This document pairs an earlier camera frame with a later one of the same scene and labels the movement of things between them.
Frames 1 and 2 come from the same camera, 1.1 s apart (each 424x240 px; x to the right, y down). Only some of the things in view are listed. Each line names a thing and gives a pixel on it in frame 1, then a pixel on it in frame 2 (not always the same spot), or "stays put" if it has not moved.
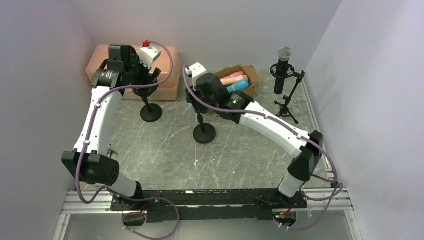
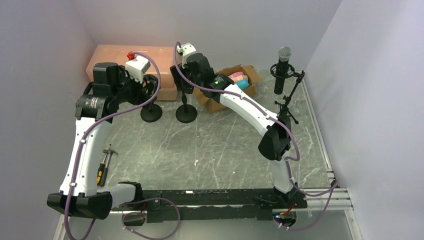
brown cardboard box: (253, 78) stays put
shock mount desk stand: (150, 112) stays put
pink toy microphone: (233, 75) stays put
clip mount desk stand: (203, 133) -> (184, 114)
